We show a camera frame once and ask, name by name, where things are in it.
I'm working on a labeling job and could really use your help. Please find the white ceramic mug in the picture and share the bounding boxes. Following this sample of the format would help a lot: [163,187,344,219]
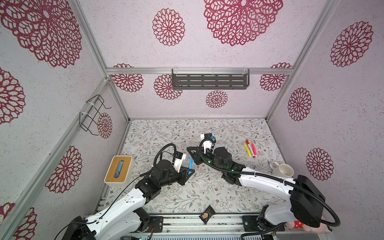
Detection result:
[270,162,295,178]

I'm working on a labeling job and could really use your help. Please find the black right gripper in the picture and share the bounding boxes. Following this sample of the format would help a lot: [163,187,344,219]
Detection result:
[187,147,225,176]

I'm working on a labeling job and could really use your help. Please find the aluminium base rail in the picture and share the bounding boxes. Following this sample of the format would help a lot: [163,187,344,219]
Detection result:
[77,212,289,236]

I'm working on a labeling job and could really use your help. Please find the yellow highlighter pen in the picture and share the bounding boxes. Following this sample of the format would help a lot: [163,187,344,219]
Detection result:
[244,143,252,157]

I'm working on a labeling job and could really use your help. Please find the pink highlighter pen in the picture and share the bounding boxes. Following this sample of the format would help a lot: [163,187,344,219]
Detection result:
[250,141,257,158]

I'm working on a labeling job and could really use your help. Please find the blue highlighter pen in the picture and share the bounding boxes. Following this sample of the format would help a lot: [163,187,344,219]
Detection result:
[189,158,194,170]

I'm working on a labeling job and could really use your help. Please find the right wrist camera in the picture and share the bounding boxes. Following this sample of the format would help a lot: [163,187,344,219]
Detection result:
[200,133,216,154]

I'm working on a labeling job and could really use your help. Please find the white wooden tissue box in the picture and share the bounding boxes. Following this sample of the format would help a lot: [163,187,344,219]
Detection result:
[104,156,135,188]

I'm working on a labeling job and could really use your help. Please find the black snack packet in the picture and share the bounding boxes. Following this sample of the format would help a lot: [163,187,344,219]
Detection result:
[199,205,216,225]

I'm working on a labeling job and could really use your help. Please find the pink plush toy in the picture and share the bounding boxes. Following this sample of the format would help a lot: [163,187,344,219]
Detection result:
[285,221,331,234]

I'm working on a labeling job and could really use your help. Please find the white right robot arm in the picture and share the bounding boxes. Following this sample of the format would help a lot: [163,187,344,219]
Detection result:
[187,147,341,232]

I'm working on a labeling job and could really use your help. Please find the black wire wall rack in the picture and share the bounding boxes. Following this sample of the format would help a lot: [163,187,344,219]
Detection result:
[78,94,111,136]

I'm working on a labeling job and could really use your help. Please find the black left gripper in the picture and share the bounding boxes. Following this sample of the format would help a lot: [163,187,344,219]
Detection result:
[159,165,194,188]

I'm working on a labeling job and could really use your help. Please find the white red marker pen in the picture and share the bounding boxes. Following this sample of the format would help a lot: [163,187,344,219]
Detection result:
[246,140,256,158]

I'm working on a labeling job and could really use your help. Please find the dark metal wall shelf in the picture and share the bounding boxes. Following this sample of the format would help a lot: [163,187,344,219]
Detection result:
[171,69,250,90]

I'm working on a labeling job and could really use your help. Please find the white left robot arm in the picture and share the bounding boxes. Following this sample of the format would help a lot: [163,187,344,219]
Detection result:
[62,160,195,240]

